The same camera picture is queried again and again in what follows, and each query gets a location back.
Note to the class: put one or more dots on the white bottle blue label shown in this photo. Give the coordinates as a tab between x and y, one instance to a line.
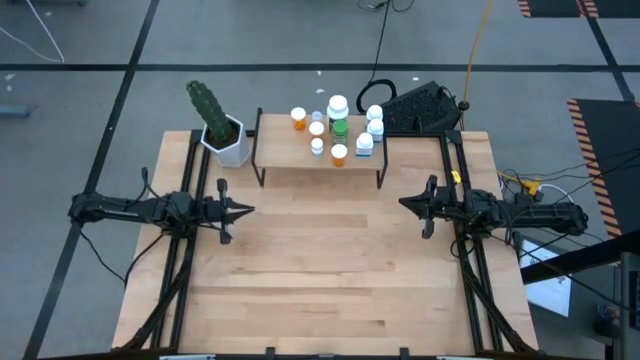
375	129
374	112
364	144

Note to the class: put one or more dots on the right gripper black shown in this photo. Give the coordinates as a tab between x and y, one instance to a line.
447	205

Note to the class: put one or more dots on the green cap bottle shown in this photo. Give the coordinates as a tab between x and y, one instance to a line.
340	131

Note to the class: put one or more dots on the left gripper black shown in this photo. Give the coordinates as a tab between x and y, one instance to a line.
215	210

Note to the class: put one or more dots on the black perforated box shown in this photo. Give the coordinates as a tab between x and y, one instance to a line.
420	107

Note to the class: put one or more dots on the large white bottle red label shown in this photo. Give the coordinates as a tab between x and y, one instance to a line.
338	106

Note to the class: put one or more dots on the wooden shelf black metal legs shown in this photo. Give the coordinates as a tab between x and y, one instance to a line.
280	150

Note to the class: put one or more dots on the small white bottle black label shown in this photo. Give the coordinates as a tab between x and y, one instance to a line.
317	146

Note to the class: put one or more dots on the white hexagonal plant pot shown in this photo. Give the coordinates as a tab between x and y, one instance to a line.
232	152

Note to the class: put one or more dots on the grey equipment stand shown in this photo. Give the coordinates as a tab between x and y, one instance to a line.
627	300

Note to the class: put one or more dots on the black metal rig frame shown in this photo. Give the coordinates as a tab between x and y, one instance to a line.
452	150

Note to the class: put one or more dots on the small clear plastic bottle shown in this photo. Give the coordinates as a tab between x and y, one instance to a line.
317	116

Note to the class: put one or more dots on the black beam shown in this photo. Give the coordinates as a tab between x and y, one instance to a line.
575	260

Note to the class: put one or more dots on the green cactus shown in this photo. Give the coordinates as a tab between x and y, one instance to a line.
210	107

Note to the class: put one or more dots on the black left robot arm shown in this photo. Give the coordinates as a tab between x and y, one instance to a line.
125	209

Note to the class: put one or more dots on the white screen panel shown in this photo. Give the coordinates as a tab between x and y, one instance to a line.
547	290

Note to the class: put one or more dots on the black floor mat striped edge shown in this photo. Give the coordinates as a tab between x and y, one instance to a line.
617	130
555	6

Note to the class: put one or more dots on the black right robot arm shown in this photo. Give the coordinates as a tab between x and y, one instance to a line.
540	215

